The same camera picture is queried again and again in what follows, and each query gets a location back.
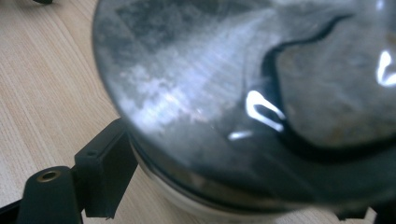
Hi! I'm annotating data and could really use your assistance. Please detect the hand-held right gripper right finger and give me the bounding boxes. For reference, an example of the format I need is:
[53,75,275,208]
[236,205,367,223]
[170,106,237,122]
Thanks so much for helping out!
[335,206,379,221]

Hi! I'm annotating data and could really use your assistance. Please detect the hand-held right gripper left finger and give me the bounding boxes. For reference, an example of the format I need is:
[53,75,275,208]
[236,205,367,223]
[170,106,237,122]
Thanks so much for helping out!
[74,117,139,219]

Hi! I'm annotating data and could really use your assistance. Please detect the silver-lid jar white contents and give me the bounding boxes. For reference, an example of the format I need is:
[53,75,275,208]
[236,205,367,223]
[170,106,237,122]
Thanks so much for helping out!
[92,0,396,224]

